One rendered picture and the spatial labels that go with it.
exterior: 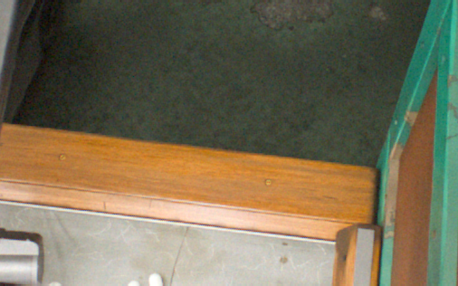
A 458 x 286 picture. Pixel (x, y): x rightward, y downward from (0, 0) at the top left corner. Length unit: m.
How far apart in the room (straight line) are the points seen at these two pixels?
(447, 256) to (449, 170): 0.07
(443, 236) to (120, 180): 0.66
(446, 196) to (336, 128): 1.41
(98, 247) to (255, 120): 0.94
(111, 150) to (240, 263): 0.26
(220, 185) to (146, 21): 1.12
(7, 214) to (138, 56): 1.01
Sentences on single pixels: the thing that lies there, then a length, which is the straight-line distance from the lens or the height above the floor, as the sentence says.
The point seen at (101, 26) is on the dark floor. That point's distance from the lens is 2.18.
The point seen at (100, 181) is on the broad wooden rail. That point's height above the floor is 0.76.
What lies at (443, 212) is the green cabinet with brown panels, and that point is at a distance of 0.57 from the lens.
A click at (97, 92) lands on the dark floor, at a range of 2.08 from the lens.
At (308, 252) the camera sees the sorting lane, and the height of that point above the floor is 0.74.
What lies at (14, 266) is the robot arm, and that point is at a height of 0.88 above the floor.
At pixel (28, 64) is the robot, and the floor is 0.14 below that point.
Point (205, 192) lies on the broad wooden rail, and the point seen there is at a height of 0.76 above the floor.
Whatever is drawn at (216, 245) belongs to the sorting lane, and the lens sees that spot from 1.10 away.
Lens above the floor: 1.80
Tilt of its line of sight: 67 degrees down
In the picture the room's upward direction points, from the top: 3 degrees clockwise
